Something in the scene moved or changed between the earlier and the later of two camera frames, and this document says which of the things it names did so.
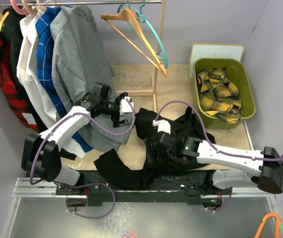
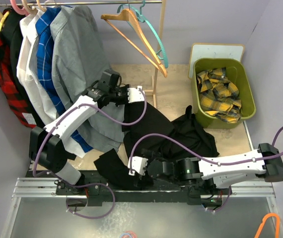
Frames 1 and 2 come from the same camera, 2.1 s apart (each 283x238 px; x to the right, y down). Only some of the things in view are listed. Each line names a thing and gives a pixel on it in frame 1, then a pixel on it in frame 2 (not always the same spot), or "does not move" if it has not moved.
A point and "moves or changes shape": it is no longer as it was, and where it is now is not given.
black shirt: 129,169 moves or changes shape
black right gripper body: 149,149 → 151,153
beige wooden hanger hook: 34,11 does not move
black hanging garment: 9,34 does not move
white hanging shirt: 27,74 does not move
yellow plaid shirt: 218,95 does not move
